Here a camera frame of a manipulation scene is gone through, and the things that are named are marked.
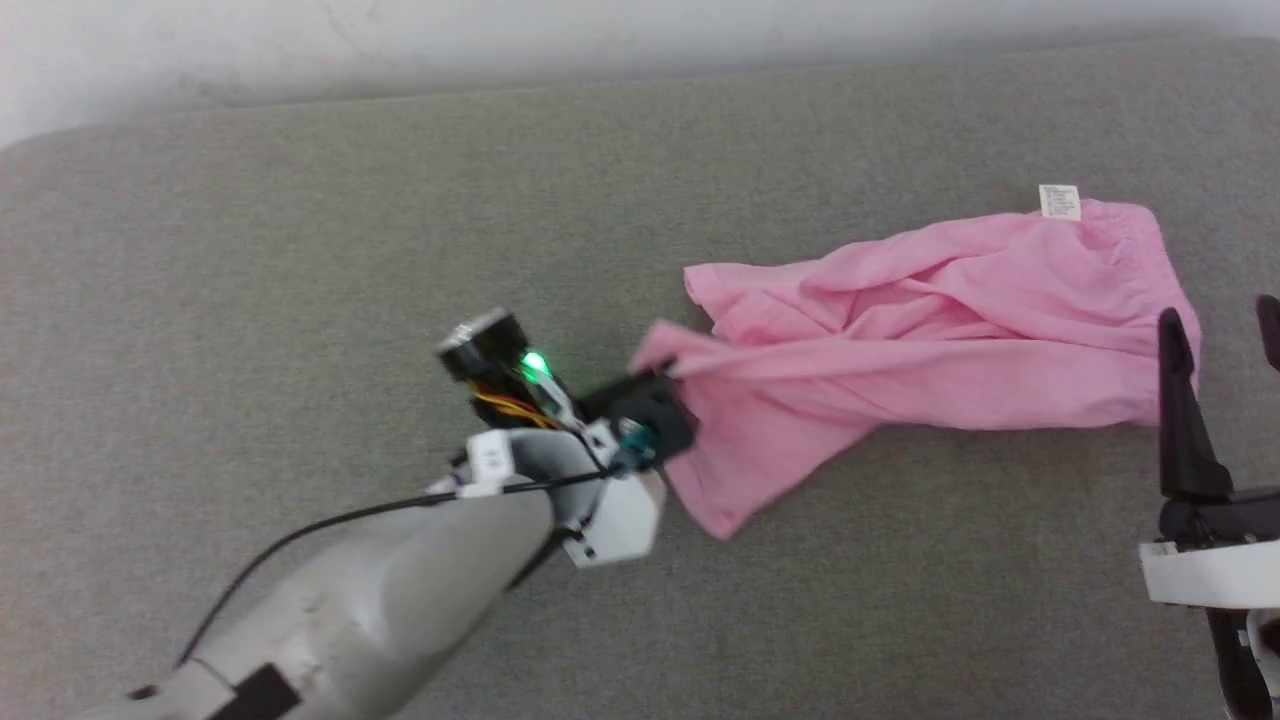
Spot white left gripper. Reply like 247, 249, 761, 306
437, 310, 666, 568

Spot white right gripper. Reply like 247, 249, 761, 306
1140, 295, 1280, 609

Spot pink shorts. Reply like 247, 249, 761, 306
630, 185, 1203, 542

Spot grey fabric sofa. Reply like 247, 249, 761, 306
0, 35, 1280, 720

